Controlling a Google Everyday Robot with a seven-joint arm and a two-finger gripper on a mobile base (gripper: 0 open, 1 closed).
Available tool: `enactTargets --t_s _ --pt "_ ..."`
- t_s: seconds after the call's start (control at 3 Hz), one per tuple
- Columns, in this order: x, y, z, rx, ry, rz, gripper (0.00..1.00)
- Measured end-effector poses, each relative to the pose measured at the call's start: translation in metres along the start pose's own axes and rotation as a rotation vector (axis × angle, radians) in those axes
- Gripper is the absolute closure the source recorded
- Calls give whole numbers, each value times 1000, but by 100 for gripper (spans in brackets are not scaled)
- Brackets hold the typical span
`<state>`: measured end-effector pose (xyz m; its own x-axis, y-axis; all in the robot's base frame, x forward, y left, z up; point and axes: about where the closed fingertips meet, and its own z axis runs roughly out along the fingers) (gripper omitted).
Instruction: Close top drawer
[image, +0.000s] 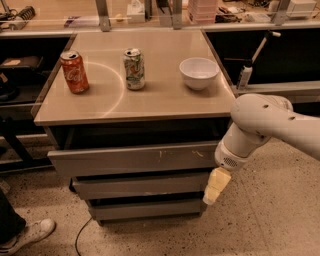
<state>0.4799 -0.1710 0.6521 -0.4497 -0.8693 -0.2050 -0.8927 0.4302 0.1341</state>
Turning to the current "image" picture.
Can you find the red cola can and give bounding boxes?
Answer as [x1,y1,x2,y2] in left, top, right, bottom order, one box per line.
[60,50,89,94]

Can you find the white box on shelf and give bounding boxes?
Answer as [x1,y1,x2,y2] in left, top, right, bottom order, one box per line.
[286,0,316,18]

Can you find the grey drawer cabinet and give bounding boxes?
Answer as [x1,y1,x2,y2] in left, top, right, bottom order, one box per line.
[33,30,235,223]

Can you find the white bowl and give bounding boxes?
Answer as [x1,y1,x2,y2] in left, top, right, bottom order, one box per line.
[179,57,220,90]

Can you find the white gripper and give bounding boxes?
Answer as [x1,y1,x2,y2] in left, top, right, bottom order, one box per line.
[203,141,248,205]

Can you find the grey bottom drawer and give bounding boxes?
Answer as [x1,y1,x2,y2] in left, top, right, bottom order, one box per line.
[88,198,207,222]

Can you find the white sneaker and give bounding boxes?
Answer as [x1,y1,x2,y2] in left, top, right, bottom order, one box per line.
[0,218,56,256]

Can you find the black floor cable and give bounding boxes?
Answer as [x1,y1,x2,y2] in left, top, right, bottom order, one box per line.
[74,216,93,256]

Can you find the black coiled cable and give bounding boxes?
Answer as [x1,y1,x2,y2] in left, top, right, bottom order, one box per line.
[17,5,37,21]

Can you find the grey top drawer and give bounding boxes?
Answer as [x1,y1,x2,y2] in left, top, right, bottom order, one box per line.
[48,127,221,177]

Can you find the black trouser leg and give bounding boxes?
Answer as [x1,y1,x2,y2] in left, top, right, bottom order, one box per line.
[0,189,26,244]

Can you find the green white soda can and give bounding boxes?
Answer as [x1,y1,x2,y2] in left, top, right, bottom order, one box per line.
[123,48,145,90]

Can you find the pink stacked trays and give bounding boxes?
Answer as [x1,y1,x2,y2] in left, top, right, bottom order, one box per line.
[187,0,218,24]

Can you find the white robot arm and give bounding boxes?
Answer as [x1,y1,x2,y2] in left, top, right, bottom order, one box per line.
[203,94,320,205]

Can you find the grey middle drawer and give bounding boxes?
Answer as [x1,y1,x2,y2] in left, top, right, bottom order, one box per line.
[73,172,208,200]

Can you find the grey drawer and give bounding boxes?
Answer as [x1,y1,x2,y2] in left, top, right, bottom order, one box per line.
[88,198,207,222]
[73,172,208,200]
[48,127,221,177]

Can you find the white tissue box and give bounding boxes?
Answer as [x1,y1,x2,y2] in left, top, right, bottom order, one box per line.
[127,0,145,24]

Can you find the white bottle with nozzle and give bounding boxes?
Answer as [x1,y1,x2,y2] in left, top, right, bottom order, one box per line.
[236,31,281,90]

